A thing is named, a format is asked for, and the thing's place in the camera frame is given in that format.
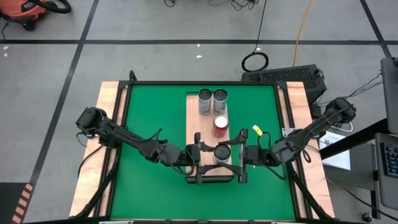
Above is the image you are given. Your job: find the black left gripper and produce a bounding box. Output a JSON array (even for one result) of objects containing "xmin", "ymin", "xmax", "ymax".
[{"xmin": 185, "ymin": 132, "xmax": 228, "ymax": 185}]

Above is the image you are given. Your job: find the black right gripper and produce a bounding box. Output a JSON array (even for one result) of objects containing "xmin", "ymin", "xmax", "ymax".
[{"xmin": 218, "ymin": 128, "xmax": 277, "ymax": 185}]

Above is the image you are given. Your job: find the black-top white beverage can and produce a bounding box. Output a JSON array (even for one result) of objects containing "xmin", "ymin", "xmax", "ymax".
[
  {"xmin": 213, "ymin": 143, "xmax": 233, "ymax": 166},
  {"xmin": 198, "ymin": 88, "xmax": 213, "ymax": 116},
  {"xmin": 213, "ymin": 89, "xmax": 228, "ymax": 116}
]

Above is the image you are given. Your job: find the red beverage can silver top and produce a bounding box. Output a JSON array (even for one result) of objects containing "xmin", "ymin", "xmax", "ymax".
[{"xmin": 213, "ymin": 114, "xmax": 230, "ymax": 139}]

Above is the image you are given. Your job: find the wooden shelf board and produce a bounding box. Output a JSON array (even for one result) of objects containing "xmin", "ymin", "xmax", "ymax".
[{"xmin": 185, "ymin": 91, "xmax": 234, "ymax": 184}]

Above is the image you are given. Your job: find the green table mat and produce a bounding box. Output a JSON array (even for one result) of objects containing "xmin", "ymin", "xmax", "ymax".
[{"xmin": 110, "ymin": 83, "xmax": 296, "ymax": 220}]

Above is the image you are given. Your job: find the white paper sheet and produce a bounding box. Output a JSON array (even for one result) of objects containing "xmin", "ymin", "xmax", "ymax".
[{"xmin": 318, "ymin": 130, "xmax": 351, "ymax": 170}]

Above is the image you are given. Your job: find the grey equipment cart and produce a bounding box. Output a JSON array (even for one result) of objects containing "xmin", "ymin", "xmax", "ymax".
[{"xmin": 374, "ymin": 132, "xmax": 398, "ymax": 210}]

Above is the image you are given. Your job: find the black keyboard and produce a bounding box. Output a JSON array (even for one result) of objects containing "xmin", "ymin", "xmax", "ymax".
[{"xmin": 379, "ymin": 142, "xmax": 398, "ymax": 179}]

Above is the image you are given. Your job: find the grey monitor back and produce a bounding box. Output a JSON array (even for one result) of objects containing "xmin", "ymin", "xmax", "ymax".
[{"xmin": 380, "ymin": 57, "xmax": 398, "ymax": 126}]

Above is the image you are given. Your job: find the black mat hazard stripe edge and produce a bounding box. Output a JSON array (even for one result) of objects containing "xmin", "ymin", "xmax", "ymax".
[{"xmin": 0, "ymin": 182, "xmax": 35, "ymax": 224}]

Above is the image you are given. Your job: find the orange shop vacuum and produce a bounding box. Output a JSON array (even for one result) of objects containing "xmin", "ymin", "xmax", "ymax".
[{"xmin": 0, "ymin": 0, "xmax": 47, "ymax": 32}]

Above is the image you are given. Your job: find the silver metal bracket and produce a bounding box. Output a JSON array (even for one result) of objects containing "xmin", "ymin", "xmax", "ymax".
[{"xmin": 281, "ymin": 127, "xmax": 300, "ymax": 138}]

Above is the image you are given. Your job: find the black table frame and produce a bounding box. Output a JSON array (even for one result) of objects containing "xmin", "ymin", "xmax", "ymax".
[{"xmin": 93, "ymin": 80, "xmax": 335, "ymax": 224}]

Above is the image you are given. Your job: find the black coiled floor cable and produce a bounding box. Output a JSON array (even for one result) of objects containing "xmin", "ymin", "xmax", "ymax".
[{"xmin": 241, "ymin": 0, "xmax": 270, "ymax": 73}]

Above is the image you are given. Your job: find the thick black frame post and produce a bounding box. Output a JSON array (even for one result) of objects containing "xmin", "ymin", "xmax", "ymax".
[{"xmin": 319, "ymin": 118, "xmax": 389, "ymax": 160}]

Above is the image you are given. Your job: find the yellow floor cable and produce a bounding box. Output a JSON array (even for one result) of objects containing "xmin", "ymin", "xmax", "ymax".
[{"xmin": 292, "ymin": 0, "xmax": 313, "ymax": 68}]

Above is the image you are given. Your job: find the black vacuum hose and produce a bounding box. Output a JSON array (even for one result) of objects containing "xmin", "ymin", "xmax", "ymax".
[{"xmin": 30, "ymin": 0, "xmax": 72, "ymax": 15}]

